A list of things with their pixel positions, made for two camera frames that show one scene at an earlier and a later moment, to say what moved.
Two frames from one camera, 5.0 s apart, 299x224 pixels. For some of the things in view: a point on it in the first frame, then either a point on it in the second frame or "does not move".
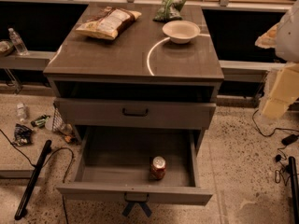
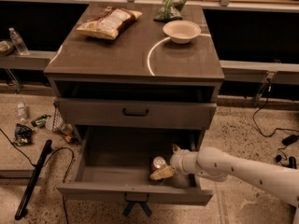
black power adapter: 289,140 does not move
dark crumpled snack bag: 22,135 does not move
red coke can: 157,167 does not move
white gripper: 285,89 to 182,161
